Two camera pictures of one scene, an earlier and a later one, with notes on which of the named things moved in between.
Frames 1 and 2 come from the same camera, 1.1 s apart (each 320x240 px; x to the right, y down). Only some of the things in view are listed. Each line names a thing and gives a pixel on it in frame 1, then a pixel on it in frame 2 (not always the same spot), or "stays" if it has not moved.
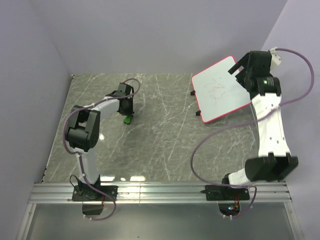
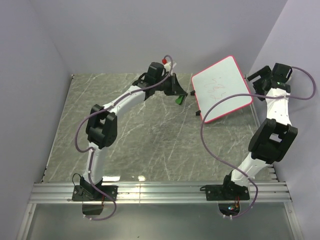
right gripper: (239, 77) -> (263, 71)
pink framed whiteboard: (217, 92) stays
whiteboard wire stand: (192, 93) stays
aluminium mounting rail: (62, 193) stays
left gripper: (130, 111) -> (175, 87)
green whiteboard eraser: (127, 119) -> (180, 100)
